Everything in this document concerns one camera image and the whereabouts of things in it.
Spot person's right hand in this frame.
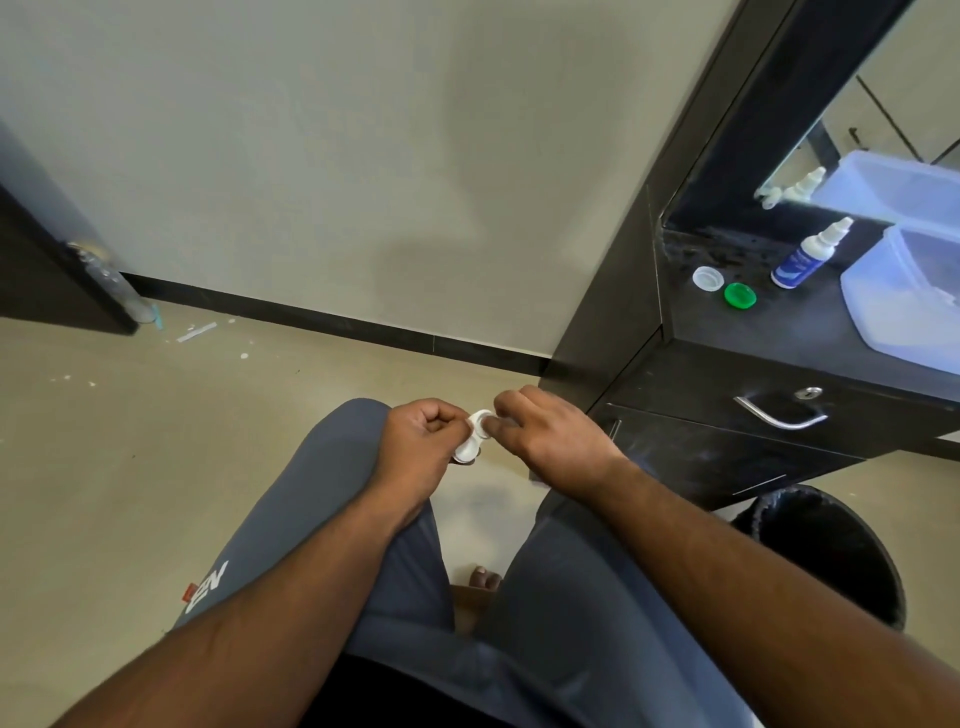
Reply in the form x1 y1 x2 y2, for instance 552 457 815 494
479 385 628 504

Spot person's left hand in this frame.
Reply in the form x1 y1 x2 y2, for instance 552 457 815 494
371 397 496 534

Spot white contact lens case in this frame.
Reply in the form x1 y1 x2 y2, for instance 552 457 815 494
452 409 496 464

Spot blue white solution bottle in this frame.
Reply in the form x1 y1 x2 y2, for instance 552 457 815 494
770 216 856 291

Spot person's left forearm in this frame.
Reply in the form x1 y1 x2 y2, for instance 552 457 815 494
52 487 433 728

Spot person's right forearm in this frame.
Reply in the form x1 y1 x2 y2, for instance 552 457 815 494
588 457 960 728

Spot black dresser cabinet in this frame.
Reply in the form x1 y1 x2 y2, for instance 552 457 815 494
528 0 960 513

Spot brown wooden stool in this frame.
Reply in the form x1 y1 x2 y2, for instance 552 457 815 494
452 584 500 639

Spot grey trousers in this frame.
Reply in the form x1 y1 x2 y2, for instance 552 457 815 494
172 397 763 728

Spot dark shirt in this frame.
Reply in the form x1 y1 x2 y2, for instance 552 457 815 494
299 652 526 728

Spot black lined trash bin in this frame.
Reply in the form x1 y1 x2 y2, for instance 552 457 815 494
731 484 909 631

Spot clear plastic wrap strip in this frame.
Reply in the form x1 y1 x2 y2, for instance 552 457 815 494
67 241 163 331

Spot clear blue plastic container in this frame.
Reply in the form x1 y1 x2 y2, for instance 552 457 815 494
839 223 960 376

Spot dark wooden panel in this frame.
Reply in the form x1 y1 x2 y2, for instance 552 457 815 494
0 123 140 337

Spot dresser mirror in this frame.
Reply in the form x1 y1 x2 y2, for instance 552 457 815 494
753 0 960 226

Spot silver drawer handle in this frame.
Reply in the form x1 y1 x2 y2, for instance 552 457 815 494
733 395 829 432

